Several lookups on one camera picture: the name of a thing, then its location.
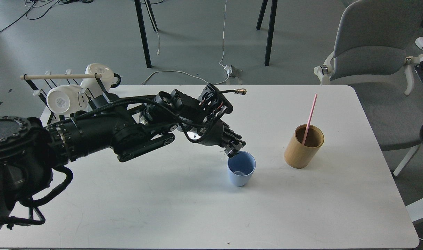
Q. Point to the grey office chair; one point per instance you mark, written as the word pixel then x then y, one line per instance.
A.
pixel 371 40

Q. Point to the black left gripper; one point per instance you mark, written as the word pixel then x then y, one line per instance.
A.
pixel 219 134

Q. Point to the black wire mug rack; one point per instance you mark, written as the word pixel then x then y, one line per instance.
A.
pixel 43 95

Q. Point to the bamboo cylinder holder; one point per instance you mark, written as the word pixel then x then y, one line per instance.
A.
pixel 298 155

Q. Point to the black table leg right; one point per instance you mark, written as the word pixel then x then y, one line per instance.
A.
pixel 271 25

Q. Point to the white power plug adapter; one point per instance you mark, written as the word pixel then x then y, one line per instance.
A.
pixel 232 71

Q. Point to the white mug front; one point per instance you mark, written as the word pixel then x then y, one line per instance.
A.
pixel 66 99

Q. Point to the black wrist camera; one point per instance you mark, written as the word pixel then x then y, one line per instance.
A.
pixel 210 104

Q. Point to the black table leg left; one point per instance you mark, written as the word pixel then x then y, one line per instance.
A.
pixel 142 29

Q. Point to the black table leg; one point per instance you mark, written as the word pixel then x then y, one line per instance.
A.
pixel 142 29
pixel 271 25

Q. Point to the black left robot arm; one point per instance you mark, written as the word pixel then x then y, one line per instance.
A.
pixel 33 157

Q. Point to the blue plastic cup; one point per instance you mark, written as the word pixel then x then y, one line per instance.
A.
pixel 240 168

